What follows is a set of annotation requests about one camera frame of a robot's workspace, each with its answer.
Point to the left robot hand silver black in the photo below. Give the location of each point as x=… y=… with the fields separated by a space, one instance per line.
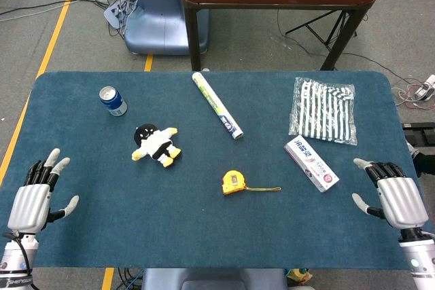
x=29 y=205

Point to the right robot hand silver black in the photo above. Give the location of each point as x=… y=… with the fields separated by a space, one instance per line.
x=402 y=201

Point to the yellow tape measure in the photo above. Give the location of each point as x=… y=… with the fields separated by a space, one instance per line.
x=233 y=183

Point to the black pedal unit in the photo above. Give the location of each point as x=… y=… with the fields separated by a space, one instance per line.
x=419 y=133

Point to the white toothpaste box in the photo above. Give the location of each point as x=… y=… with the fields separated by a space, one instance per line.
x=311 y=162

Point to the white power strip with plugs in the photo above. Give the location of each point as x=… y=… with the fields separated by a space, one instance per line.
x=425 y=89

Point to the striped cloth in plastic bag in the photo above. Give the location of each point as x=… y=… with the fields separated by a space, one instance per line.
x=323 y=113

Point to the blue drink can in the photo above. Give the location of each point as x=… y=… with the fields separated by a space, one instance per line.
x=115 y=103

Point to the penguin plush toy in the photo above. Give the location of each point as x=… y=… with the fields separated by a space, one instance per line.
x=154 y=144

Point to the blue felt table mat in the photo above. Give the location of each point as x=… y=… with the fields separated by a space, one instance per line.
x=170 y=218

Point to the blue grey robot torso base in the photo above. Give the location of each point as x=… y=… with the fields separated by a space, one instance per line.
x=210 y=280

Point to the white cling film roll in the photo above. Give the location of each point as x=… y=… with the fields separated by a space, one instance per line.
x=217 y=106

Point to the white floor power strip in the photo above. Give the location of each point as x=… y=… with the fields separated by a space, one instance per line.
x=113 y=13

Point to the blue grey machine base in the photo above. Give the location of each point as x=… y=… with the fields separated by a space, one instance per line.
x=159 y=15

